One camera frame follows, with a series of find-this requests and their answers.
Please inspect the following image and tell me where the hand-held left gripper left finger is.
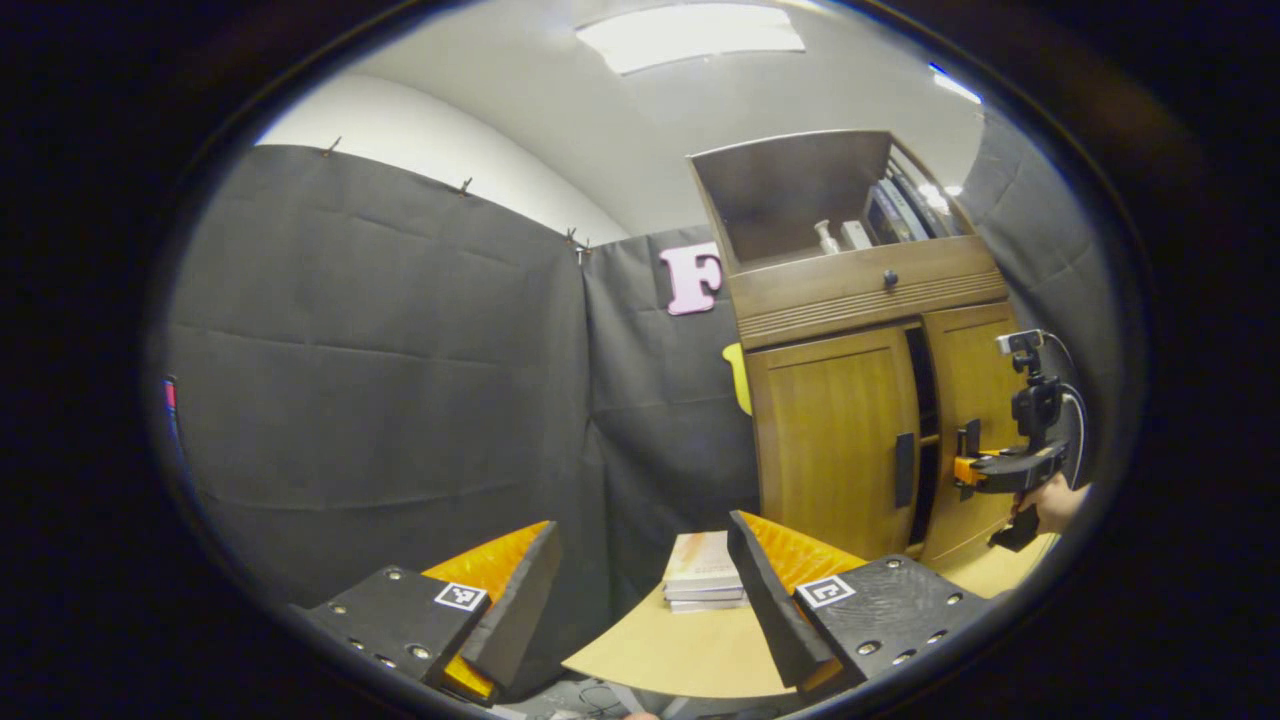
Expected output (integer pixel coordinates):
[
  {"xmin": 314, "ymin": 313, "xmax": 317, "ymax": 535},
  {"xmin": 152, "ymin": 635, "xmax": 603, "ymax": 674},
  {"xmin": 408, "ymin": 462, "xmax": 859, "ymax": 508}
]
[{"xmin": 295, "ymin": 520, "xmax": 563, "ymax": 706}]

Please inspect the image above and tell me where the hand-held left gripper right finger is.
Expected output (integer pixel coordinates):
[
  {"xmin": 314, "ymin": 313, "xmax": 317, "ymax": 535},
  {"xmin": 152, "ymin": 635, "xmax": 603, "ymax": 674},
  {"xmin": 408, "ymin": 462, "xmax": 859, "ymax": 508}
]
[{"xmin": 727, "ymin": 510, "xmax": 991, "ymax": 701}]

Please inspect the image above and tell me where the wooden cabinet door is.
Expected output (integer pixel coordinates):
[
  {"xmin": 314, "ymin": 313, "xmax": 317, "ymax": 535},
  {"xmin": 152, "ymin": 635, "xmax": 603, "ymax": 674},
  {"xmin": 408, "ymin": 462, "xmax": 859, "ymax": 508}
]
[
  {"xmin": 745, "ymin": 328, "xmax": 923, "ymax": 561},
  {"xmin": 918, "ymin": 302, "xmax": 1051, "ymax": 566}
]

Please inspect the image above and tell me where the wooden double-door shoe cabinet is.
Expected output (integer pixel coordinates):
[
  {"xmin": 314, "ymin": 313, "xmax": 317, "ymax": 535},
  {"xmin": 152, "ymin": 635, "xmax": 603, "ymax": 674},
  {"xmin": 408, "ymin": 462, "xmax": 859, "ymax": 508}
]
[{"xmin": 688, "ymin": 130, "xmax": 1061, "ymax": 571}]

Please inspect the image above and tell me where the wooden cabinet drawer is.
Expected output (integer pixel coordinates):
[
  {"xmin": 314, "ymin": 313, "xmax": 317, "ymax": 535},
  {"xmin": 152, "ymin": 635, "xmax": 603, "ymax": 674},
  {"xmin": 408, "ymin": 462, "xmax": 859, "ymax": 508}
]
[{"xmin": 730, "ymin": 235, "xmax": 1009, "ymax": 336}]

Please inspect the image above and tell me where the stack of white books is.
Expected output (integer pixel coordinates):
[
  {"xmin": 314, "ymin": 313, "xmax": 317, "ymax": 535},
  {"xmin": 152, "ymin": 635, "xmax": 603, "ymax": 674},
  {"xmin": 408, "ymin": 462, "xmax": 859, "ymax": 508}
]
[{"xmin": 662, "ymin": 530, "xmax": 751, "ymax": 613}]

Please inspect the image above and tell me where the black book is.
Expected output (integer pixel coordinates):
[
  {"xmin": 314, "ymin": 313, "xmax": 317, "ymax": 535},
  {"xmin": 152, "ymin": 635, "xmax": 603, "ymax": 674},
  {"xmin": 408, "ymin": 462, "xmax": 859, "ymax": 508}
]
[{"xmin": 895, "ymin": 165, "xmax": 951, "ymax": 239}]

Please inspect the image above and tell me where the light blue book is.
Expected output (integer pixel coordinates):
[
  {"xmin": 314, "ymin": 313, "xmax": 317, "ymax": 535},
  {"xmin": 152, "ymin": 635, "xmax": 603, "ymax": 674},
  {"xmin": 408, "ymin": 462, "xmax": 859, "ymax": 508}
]
[{"xmin": 880, "ymin": 178, "xmax": 931, "ymax": 241}]

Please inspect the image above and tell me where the dark blue book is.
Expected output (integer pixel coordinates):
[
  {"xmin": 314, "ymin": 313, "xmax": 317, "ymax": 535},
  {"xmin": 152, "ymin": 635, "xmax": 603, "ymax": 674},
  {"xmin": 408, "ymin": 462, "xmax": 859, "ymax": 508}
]
[{"xmin": 864, "ymin": 183, "xmax": 913, "ymax": 245}]

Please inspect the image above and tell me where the black backdrop cloth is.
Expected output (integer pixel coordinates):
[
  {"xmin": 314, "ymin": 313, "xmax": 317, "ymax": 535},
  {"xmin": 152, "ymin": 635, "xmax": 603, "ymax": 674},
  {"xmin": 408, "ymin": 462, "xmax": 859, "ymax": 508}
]
[{"xmin": 150, "ymin": 110, "xmax": 1126, "ymax": 611}]

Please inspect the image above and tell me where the small ceiling light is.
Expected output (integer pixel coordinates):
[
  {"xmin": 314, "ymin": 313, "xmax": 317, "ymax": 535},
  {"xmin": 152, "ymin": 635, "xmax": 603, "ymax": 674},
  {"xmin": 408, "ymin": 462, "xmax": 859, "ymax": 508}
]
[{"xmin": 928, "ymin": 62, "xmax": 983, "ymax": 106}]

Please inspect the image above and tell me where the large ceiling light panel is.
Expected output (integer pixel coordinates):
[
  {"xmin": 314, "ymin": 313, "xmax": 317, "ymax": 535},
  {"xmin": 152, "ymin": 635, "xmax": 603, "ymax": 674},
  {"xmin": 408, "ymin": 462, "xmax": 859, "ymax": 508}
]
[{"xmin": 575, "ymin": 3, "xmax": 806, "ymax": 76}]

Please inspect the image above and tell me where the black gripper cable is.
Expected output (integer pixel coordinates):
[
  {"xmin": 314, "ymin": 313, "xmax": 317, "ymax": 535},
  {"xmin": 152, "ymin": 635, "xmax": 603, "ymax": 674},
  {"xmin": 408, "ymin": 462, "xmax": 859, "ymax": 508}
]
[{"xmin": 1040, "ymin": 332, "xmax": 1093, "ymax": 491}]

